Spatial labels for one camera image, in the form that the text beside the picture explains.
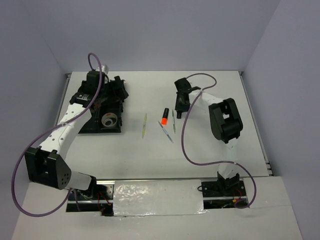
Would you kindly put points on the green thin pen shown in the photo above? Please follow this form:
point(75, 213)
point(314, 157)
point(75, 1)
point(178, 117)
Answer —
point(173, 121)

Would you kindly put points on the yellow thin pen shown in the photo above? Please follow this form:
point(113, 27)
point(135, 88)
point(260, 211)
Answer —
point(144, 125)

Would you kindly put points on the blue thin pen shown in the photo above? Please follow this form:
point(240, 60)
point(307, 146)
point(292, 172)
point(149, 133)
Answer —
point(165, 132)

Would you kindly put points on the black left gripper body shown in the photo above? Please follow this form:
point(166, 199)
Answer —
point(105, 93)

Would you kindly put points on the small clear tape roll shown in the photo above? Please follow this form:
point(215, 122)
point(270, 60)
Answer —
point(109, 122)

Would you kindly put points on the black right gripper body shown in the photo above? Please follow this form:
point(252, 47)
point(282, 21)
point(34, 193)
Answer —
point(179, 95)

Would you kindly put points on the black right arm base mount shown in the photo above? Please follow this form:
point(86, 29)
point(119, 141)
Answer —
point(214, 190)

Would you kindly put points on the pink cap black highlighter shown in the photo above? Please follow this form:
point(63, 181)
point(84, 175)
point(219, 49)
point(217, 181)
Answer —
point(179, 114)

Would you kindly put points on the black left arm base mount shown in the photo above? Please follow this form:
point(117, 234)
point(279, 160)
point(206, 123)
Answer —
point(100, 191)

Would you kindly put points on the large brown tape roll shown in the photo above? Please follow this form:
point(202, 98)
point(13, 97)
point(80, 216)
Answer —
point(109, 115)

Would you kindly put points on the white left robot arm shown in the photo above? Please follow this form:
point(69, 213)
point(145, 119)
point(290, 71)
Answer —
point(46, 164)

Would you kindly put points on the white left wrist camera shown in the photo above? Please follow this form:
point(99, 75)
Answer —
point(103, 68)

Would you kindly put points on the silver foil covered panel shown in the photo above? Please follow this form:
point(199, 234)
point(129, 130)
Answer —
point(157, 198)

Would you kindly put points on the orange cap black highlighter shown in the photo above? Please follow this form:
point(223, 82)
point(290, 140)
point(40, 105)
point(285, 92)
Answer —
point(164, 119)

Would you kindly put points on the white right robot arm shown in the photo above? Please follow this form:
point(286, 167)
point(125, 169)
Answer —
point(225, 124)

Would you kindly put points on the black four-compartment organizer tray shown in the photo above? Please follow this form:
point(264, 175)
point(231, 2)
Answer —
point(106, 111)

